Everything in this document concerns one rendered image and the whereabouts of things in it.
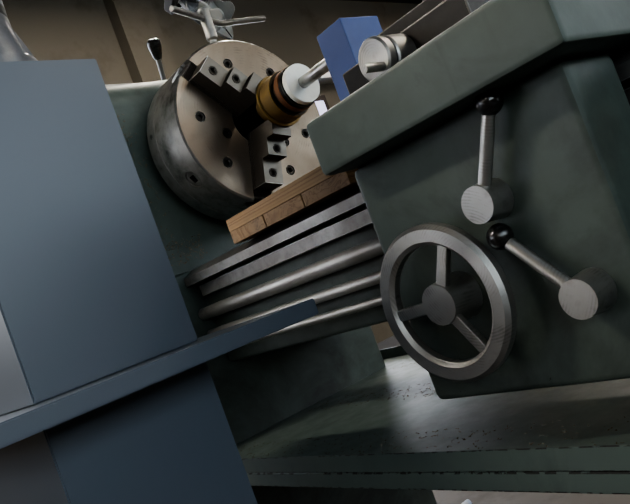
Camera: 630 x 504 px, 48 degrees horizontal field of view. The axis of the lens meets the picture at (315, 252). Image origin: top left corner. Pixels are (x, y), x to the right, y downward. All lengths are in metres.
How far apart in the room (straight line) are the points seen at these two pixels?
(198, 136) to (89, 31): 3.87
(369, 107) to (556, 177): 0.19
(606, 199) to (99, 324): 0.50
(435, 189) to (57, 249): 0.39
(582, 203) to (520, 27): 0.15
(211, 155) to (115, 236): 0.47
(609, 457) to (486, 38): 0.35
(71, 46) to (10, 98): 4.15
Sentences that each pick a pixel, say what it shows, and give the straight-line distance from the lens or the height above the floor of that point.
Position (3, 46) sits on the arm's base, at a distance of 0.89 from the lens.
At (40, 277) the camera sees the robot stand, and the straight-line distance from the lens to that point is 0.77.
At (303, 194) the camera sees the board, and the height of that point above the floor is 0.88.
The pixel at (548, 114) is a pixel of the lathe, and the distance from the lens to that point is 0.62.
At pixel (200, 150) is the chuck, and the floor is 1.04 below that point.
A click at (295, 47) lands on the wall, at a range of 6.23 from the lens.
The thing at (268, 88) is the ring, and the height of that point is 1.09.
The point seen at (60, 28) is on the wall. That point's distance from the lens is 5.01.
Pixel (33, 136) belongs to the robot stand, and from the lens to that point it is 0.82.
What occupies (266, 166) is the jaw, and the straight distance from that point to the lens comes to 1.25.
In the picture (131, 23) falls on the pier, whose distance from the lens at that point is 5.16.
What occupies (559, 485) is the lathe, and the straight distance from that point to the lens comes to 0.68.
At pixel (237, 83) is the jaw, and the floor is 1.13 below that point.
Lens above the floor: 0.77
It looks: 2 degrees up
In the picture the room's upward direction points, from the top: 20 degrees counter-clockwise
